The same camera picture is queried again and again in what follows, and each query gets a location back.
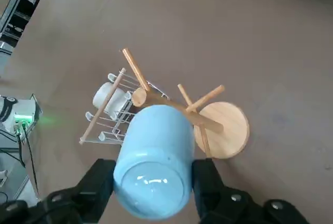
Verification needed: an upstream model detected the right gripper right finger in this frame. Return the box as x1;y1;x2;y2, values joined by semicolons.
191;157;313;224

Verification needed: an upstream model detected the wooden cup tree rack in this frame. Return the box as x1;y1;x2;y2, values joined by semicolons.
122;48;250;160

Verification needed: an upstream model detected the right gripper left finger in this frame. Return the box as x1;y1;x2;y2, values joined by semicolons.
0;158;117;224

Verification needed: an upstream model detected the aluminium frame rail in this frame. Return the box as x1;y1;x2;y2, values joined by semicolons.
0;0;53;45

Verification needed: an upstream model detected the black base cable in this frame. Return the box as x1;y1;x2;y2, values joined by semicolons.
22;123;40;196

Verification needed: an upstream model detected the white cup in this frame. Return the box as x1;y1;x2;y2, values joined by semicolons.
93;82;132;120

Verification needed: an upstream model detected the white wire cup rack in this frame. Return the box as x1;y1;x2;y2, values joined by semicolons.
79;68;172;146

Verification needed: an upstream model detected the light blue cup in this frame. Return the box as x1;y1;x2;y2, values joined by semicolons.
112;105;196;216

